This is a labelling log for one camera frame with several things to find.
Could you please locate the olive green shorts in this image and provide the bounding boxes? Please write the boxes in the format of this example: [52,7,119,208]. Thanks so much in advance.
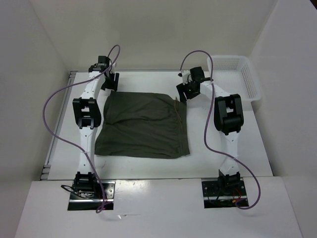
[95,92,190,159]

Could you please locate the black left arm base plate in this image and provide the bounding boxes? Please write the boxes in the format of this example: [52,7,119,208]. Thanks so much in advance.
[66,181,115,211]

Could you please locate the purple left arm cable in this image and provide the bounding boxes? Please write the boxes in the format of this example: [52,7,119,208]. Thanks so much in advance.
[42,44,121,214]

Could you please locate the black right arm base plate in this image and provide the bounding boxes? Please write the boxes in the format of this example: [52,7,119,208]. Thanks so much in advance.
[201,179,249,209]

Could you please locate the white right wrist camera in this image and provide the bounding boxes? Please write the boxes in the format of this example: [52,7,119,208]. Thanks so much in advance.
[178,70,192,84]

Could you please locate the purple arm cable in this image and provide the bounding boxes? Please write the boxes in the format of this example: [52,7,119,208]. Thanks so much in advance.
[42,44,121,214]
[178,49,261,210]

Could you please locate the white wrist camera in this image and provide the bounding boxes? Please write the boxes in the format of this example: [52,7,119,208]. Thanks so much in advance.
[178,70,192,84]
[109,62,116,73]

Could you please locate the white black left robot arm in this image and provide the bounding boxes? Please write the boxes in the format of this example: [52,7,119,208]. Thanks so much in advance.
[72,56,119,198]

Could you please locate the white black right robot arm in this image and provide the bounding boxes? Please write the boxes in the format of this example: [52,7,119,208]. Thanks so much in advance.
[176,66,244,195]

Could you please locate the white perforated plastic basket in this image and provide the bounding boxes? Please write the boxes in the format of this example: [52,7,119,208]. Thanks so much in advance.
[207,55,262,102]

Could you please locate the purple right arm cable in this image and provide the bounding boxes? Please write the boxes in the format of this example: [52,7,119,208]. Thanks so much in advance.
[178,49,261,210]

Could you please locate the aluminium table edge rail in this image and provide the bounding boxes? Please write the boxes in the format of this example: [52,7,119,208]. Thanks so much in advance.
[40,71,77,181]

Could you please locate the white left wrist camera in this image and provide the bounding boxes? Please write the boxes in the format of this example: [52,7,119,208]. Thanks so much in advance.
[109,62,116,73]

